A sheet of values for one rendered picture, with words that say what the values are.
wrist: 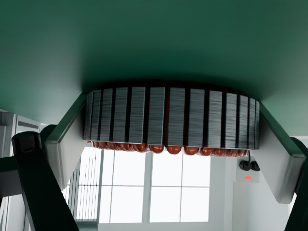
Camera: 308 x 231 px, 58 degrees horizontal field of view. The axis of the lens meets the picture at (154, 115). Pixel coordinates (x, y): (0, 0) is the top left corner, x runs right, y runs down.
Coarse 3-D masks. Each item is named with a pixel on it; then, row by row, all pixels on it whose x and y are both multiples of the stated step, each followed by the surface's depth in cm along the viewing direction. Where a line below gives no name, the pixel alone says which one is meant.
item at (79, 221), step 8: (80, 160) 366; (88, 168) 368; (72, 184) 361; (96, 184) 368; (80, 200) 362; (88, 208) 364; (96, 216) 366; (80, 224) 358; (88, 224) 361; (96, 224) 363
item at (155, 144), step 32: (96, 96) 15; (128, 96) 14; (160, 96) 13; (192, 96) 13; (224, 96) 14; (96, 128) 15; (128, 128) 14; (160, 128) 13; (192, 128) 13; (224, 128) 14; (256, 128) 16
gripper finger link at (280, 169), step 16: (272, 128) 16; (272, 144) 15; (288, 144) 14; (256, 160) 18; (272, 160) 15; (288, 160) 13; (304, 160) 13; (272, 176) 15; (288, 176) 14; (272, 192) 15; (288, 192) 14
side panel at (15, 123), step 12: (0, 120) 44; (12, 120) 44; (24, 120) 52; (12, 132) 44; (12, 204) 53; (12, 216) 54; (24, 216) 66; (0, 228) 43; (12, 228) 55; (24, 228) 67
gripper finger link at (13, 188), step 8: (48, 128) 16; (40, 136) 15; (48, 136) 15; (0, 160) 13; (8, 160) 13; (0, 168) 12; (8, 168) 12; (16, 168) 12; (0, 176) 12; (8, 176) 12; (16, 176) 13; (0, 184) 12; (8, 184) 13; (16, 184) 13; (0, 192) 13; (8, 192) 13; (16, 192) 13
